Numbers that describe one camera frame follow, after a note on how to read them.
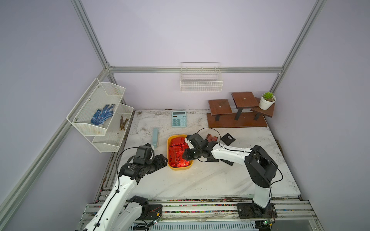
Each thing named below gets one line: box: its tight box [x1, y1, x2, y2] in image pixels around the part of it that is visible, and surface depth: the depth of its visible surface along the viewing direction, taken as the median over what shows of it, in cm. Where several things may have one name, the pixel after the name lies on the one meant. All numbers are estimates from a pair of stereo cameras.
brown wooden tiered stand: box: [206, 91, 276, 129], surface depth 106 cm
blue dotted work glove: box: [90, 103, 116, 126], surface depth 78 cm
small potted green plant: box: [258, 91, 277, 111], surface depth 97 cm
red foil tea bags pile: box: [168, 136, 191, 168], surface depth 91 cm
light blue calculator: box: [171, 110, 187, 128], surface depth 114 cm
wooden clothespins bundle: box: [119, 114, 130, 131], surface depth 97 cm
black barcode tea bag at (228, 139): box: [220, 132, 236, 146], surface depth 106 cm
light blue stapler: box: [152, 127, 159, 149], surface depth 102 cm
